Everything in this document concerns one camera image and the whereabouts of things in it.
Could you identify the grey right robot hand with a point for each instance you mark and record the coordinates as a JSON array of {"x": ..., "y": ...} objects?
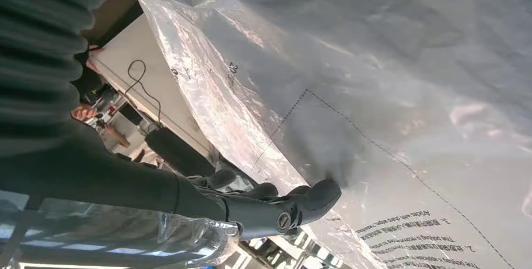
[{"x": 124, "y": 184}]

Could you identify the person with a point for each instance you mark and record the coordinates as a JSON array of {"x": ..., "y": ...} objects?
[{"x": 83, "y": 111}]

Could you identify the black cylindrical object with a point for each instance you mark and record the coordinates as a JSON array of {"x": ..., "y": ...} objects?
[{"x": 178, "y": 153}]

